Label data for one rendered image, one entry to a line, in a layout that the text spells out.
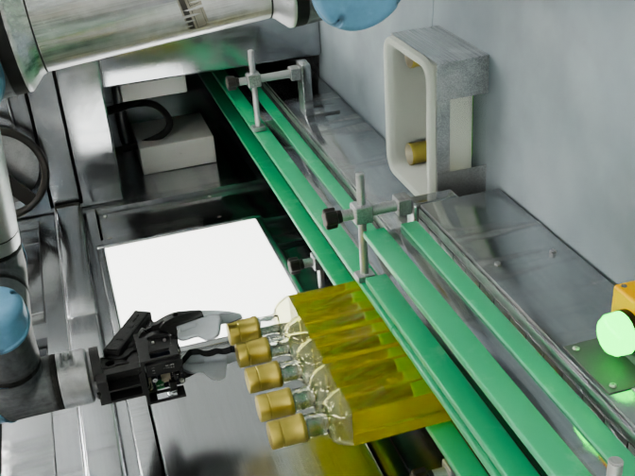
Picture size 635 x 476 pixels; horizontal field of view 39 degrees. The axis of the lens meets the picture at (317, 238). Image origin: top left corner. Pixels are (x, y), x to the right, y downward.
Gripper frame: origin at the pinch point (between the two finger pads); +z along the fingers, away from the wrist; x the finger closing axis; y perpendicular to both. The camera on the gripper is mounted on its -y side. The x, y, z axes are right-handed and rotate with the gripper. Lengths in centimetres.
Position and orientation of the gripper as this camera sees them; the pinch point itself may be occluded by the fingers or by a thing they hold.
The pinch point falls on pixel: (234, 332)
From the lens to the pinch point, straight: 128.0
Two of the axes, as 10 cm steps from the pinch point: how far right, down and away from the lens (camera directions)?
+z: 9.5, -2.0, 2.3
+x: -0.7, -8.8, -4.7
